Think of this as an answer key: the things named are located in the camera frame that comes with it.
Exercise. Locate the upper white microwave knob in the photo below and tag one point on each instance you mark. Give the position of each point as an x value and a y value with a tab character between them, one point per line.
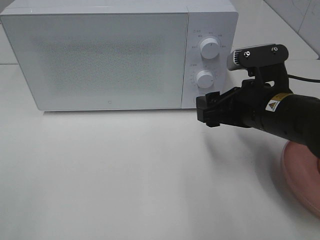
209	48

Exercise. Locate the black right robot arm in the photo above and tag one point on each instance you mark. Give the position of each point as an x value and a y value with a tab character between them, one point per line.
271	109

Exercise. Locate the lower white microwave knob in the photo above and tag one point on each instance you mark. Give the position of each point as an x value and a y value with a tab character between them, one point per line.
204	79

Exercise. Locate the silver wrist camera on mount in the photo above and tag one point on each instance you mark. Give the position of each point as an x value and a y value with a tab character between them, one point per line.
264	62

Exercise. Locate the white microwave door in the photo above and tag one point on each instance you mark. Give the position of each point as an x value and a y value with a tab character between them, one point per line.
100	61

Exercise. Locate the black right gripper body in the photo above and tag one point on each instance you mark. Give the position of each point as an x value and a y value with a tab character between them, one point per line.
242	106

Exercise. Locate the white microwave oven body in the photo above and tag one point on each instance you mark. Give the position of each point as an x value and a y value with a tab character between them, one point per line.
205	18

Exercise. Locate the pink round plate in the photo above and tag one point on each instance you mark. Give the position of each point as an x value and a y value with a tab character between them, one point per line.
301	171

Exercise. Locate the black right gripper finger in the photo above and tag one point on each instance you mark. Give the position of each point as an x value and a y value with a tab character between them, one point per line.
204	112
212	97

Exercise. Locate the white microwave knob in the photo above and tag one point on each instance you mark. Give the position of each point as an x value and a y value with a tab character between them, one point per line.
204	79
209	48

